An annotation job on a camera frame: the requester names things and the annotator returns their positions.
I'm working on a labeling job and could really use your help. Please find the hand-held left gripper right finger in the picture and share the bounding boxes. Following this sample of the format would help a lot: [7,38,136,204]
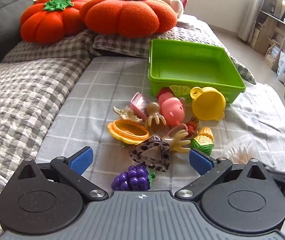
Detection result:
[174,148,274,202]

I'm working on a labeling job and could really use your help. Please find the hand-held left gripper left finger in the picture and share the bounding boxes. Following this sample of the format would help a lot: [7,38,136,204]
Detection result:
[15,146,109,202]

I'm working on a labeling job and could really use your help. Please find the yellow green corn toy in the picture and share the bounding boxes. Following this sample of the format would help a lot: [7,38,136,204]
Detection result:
[191,127,215,155]

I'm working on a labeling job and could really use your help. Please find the clear cotton swab box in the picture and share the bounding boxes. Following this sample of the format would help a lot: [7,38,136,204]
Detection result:
[222,134,265,164]

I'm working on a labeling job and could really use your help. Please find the purple grapes toy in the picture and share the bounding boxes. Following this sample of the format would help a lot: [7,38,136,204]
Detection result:
[111,164,156,192]

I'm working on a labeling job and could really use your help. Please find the yellow pumpkin toy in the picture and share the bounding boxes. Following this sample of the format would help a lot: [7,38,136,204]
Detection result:
[107,120,150,145]

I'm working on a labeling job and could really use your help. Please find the yellow toy funnel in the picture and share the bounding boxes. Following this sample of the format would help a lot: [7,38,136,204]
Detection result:
[189,86,226,122]

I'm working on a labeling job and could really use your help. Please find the green plastic bin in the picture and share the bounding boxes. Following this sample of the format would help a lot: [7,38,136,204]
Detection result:
[148,39,247,104]

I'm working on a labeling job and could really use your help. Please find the beige tentacle toy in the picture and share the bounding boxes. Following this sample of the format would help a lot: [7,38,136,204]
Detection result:
[162,129,191,154]

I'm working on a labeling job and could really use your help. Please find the red brown crab toy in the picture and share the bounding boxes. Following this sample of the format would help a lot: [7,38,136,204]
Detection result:
[185,119,199,136]

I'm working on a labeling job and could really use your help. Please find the pink pig toy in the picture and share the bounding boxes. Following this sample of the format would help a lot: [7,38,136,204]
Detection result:
[157,92,187,127]

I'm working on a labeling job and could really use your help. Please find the leopard print hair clip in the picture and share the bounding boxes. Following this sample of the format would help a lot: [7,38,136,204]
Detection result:
[129,134,170,173]

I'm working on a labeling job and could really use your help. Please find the beige starfish toy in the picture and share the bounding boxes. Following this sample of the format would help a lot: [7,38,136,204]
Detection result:
[113,106,143,124]

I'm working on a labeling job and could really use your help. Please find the beige octopus toy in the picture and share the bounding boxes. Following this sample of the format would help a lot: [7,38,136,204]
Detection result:
[145,102,168,132]

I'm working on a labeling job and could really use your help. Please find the pink toy box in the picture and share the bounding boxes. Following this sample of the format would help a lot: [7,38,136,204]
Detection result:
[130,92,150,119]

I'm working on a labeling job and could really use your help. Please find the grey checked quilt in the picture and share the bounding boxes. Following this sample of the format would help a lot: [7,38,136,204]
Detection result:
[0,17,257,230]

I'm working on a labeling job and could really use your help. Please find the white papers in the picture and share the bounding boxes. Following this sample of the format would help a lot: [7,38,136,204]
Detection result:
[176,15,200,29]

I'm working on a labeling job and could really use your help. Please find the wooden shelf unit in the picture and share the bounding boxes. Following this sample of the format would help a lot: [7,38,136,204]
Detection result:
[254,0,285,71]

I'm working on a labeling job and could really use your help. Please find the orange pumpkin cushion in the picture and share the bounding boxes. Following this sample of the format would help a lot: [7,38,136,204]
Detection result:
[80,0,178,39]
[20,0,93,44]

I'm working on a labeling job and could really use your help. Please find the white pink plush toy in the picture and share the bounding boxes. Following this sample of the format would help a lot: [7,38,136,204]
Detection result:
[160,0,186,18]

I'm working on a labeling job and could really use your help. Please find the grey sofa backrest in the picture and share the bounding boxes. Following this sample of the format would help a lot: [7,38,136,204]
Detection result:
[0,0,46,64]

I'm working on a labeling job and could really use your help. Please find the light curtain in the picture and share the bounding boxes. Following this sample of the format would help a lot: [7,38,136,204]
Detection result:
[237,0,276,43]

